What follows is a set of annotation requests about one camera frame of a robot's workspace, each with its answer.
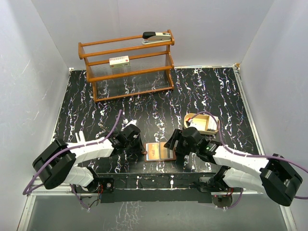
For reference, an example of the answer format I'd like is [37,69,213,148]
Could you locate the beige oval tray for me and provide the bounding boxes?
[183,113,218,135]

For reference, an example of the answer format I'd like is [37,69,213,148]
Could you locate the stack of cards in tray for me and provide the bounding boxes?
[207,116,219,132]

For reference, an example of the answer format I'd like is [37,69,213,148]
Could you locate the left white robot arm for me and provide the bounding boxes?
[32,123,145,192]

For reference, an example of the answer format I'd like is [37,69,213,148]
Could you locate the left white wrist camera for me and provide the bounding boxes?
[125,120,137,127]

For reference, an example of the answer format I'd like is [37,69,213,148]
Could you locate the black and beige stapler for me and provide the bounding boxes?
[142,31,171,45]

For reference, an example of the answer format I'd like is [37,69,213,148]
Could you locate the wooden three-tier shelf rack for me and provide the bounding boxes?
[78,30,175,103]

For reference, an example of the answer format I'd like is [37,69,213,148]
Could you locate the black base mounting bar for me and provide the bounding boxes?
[97,172,244,205]

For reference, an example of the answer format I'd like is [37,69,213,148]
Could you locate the brown leather card holder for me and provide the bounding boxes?
[143,142,176,162]

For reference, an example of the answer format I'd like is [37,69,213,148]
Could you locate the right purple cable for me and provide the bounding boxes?
[187,111,308,209]

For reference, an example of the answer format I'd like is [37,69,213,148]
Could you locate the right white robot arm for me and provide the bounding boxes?
[164,127,303,206]

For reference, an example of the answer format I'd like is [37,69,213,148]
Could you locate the white and red staples box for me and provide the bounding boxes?
[109,55,130,68]

